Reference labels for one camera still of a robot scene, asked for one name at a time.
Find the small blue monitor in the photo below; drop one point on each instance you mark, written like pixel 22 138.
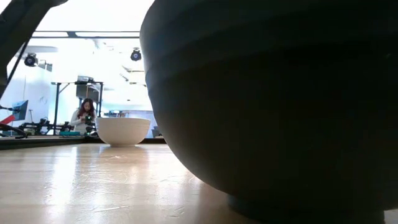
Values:
pixel 20 110

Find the teal mat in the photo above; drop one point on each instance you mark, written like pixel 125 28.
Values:
pixel 70 133

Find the red panel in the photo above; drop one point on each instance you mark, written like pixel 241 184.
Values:
pixel 7 119

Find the large white ribbed bowl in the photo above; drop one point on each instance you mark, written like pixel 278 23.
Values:
pixel 122 132

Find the grey box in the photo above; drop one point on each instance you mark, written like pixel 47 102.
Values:
pixel 85 91

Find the black metal stand frame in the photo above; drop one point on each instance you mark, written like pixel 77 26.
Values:
pixel 57 109

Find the dark green bowl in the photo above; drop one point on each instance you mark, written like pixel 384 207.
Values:
pixel 264 109

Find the black bench robot arms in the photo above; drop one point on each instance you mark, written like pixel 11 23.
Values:
pixel 40 126

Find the black ceiling camera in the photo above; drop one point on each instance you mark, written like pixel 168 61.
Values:
pixel 30 60
pixel 136 56

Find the person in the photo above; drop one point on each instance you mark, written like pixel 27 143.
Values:
pixel 77 123

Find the black table edge rail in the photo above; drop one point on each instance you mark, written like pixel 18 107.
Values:
pixel 31 143

